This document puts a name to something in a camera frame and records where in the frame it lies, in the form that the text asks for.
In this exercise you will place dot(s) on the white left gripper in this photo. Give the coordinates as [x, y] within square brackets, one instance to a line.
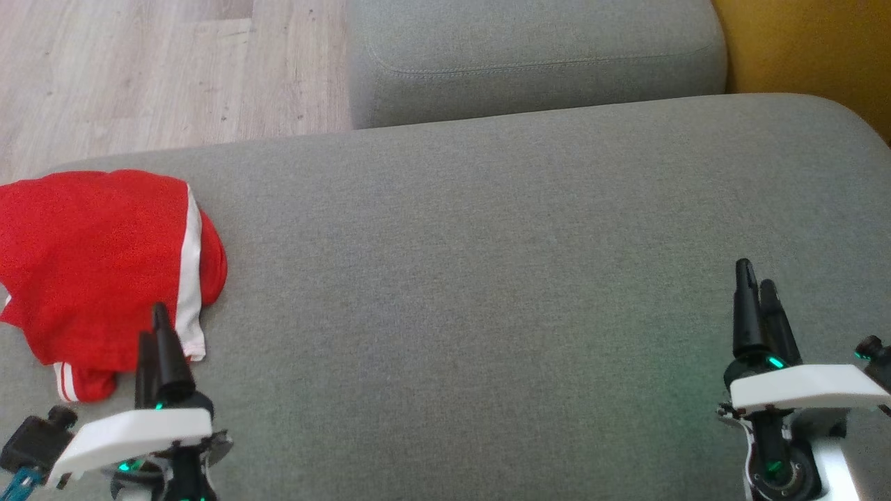
[125, 435]

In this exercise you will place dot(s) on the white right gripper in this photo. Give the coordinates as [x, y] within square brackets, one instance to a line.
[800, 386]

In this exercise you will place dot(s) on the red shorts white stripe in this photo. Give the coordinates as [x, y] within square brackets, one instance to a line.
[97, 257]

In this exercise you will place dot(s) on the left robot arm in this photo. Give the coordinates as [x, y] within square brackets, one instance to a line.
[188, 473]

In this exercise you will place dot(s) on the large grey sofa seat cushion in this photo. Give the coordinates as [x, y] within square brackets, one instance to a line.
[473, 292]

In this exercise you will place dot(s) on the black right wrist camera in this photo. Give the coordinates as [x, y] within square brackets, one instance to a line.
[877, 358]

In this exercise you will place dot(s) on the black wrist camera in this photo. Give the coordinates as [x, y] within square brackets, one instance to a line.
[35, 442]
[877, 358]

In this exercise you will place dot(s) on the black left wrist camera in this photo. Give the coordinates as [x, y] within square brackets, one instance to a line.
[35, 442]

